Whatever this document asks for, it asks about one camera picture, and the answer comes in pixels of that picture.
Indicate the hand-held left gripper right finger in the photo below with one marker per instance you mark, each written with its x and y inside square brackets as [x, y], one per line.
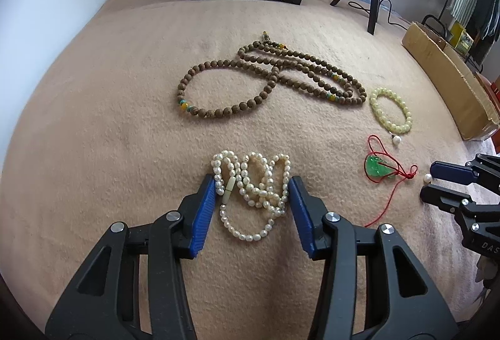
[302, 215]

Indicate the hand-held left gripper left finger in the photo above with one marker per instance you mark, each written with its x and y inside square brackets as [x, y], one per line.
[203, 215]

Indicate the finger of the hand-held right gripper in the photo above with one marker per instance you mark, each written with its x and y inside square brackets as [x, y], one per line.
[449, 172]
[441, 199]

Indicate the small white pearl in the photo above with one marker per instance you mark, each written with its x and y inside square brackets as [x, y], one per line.
[427, 179]
[397, 140]

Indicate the cardboard box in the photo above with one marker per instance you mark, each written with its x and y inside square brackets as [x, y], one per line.
[449, 90]

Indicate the yellow box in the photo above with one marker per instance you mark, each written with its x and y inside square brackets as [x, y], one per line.
[461, 37]

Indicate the dark hanging clothes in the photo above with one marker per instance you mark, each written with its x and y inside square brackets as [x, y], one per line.
[486, 20]

